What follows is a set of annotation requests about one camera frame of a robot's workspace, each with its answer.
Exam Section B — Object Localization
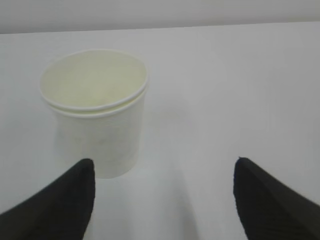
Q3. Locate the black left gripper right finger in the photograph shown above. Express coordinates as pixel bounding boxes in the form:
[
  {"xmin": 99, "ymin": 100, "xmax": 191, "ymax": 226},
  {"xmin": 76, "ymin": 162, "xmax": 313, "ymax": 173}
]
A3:
[{"xmin": 233, "ymin": 157, "xmax": 320, "ymax": 240}]

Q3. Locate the white paper cup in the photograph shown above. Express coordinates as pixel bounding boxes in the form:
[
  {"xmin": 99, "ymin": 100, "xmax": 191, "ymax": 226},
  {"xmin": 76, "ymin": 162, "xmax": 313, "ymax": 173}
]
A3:
[{"xmin": 39, "ymin": 49, "xmax": 149, "ymax": 179}]

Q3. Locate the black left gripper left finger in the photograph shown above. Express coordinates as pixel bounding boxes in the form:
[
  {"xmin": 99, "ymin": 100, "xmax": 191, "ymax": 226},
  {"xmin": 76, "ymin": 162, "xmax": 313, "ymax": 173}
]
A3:
[{"xmin": 0, "ymin": 158, "xmax": 96, "ymax": 240}]

